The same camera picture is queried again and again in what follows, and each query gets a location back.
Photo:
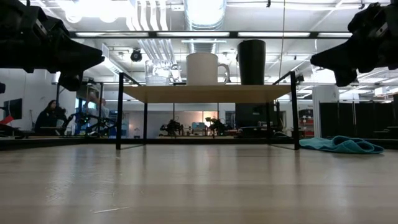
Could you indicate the white ceramic mug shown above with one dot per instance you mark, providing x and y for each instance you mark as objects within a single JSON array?
[{"x": 202, "y": 68}]

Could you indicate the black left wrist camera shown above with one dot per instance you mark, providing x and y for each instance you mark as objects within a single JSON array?
[{"x": 71, "y": 82}]

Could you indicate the standing person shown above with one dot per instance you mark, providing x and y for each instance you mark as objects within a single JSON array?
[{"x": 99, "y": 110}]

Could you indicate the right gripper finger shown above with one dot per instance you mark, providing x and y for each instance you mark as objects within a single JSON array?
[{"x": 335, "y": 57}]

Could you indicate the clear glass cup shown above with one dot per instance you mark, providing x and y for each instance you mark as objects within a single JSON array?
[{"x": 158, "y": 74}]

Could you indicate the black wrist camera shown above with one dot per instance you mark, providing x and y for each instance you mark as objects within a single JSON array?
[
  {"x": 71, "y": 82},
  {"x": 345, "y": 77}
]

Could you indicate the black cup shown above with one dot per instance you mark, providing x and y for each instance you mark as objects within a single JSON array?
[{"x": 252, "y": 62}]

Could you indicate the black cabinet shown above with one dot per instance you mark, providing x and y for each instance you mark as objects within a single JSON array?
[{"x": 252, "y": 116}]

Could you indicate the seated person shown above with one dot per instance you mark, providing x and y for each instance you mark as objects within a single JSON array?
[{"x": 46, "y": 119}]

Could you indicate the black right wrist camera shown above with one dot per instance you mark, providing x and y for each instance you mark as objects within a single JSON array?
[{"x": 345, "y": 77}]

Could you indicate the black room partition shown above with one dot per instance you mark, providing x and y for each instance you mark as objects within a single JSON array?
[{"x": 357, "y": 119}]

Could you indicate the teal cloth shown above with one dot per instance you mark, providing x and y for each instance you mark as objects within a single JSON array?
[{"x": 342, "y": 145}]

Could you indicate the silver ventilation duct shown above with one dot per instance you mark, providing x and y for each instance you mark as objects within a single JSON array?
[{"x": 205, "y": 18}]

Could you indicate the black dome ceiling camera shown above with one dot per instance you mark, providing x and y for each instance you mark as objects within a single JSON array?
[{"x": 136, "y": 55}]

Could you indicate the black wall monitor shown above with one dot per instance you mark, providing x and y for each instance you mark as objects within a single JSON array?
[{"x": 13, "y": 109}]

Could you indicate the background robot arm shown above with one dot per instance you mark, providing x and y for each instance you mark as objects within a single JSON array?
[
  {"x": 171, "y": 127},
  {"x": 216, "y": 127}
]

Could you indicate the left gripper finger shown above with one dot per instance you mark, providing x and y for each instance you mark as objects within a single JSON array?
[{"x": 81, "y": 59}]

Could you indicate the wooden shelf black metal legs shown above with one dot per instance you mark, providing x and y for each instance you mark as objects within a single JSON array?
[{"x": 205, "y": 93}]

